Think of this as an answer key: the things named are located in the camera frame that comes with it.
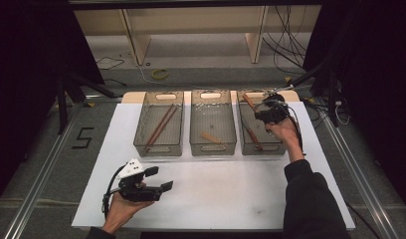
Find black curtain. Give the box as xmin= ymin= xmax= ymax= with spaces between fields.
xmin=0 ymin=0 xmax=104 ymax=208
xmin=303 ymin=0 xmax=406 ymax=217

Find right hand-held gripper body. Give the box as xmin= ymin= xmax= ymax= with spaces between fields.
xmin=254 ymin=84 xmax=292 ymax=124

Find person's left hand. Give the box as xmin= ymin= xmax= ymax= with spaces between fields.
xmin=101 ymin=182 xmax=156 ymax=234

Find beige wooden shelf unit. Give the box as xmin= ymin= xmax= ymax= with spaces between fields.
xmin=73 ymin=4 xmax=323 ymax=67

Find left hand-held gripper black cable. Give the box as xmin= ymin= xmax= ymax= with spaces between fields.
xmin=101 ymin=163 xmax=128 ymax=217

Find hand-held gripper black cable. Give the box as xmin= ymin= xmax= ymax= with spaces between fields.
xmin=285 ymin=103 xmax=306 ymax=156
xmin=101 ymin=163 xmax=128 ymax=217

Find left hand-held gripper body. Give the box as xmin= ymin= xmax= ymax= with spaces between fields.
xmin=115 ymin=157 xmax=165 ymax=203

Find right hand-held gripper black cable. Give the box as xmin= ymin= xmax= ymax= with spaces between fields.
xmin=285 ymin=103 xmax=306 ymax=156

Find black metal stand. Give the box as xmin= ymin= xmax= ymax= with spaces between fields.
xmin=283 ymin=61 xmax=342 ymax=127

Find aluminium floor rail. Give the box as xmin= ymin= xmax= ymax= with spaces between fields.
xmin=318 ymin=99 xmax=402 ymax=239
xmin=4 ymin=102 xmax=86 ymax=239

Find yellow tape roll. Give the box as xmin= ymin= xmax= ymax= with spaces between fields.
xmin=150 ymin=68 xmax=170 ymax=81

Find wooden handled steel knife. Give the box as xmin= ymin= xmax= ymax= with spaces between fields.
xmin=240 ymin=118 xmax=264 ymax=151

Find black tripod stand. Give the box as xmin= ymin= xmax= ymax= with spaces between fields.
xmin=56 ymin=71 xmax=123 ymax=134

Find person's right hand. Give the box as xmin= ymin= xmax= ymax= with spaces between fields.
xmin=265 ymin=117 xmax=303 ymax=151

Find smoky clear plastic bin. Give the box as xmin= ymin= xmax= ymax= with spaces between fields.
xmin=189 ymin=89 xmax=238 ymax=157
xmin=236 ymin=89 xmax=293 ymax=156
xmin=133 ymin=91 xmax=185 ymax=157

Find brown wooden chopstick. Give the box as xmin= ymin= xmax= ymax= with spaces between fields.
xmin=149 ymin=106 xmax=179 ymax=148
xmin=145 ymin=104 xmax=176 ymax=147

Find bundle of black floor cables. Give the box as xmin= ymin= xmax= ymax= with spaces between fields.
xmin=262 ymin=4 xmax=308 ymax=73

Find thin black floor cable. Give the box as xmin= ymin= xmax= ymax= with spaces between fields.
xmin=95 ymin=56 xmax=125 ymax=71

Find white floor cable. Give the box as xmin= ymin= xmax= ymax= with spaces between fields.
xmin=135 ymin=63 xmax=192 ymax=90

